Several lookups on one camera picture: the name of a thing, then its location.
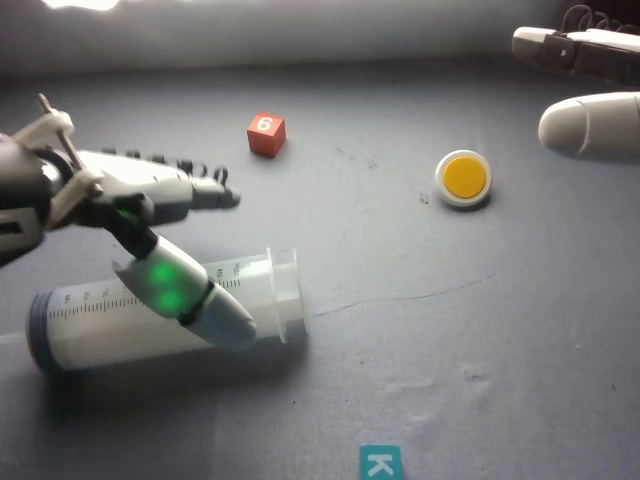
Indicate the teal card with letter K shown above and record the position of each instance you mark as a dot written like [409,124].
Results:
[380,462]

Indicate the yellow button with white rim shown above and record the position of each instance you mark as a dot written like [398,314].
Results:
[465,176]

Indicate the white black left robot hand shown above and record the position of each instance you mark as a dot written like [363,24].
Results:
[145,185]

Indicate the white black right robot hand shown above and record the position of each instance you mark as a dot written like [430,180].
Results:
[590,127]

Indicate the large clear plastic syringe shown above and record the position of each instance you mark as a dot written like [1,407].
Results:
[100,335]

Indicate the grey table cloth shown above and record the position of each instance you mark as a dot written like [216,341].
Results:
[425,325]

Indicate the red cube with number six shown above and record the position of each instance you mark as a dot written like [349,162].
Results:
[265,137]

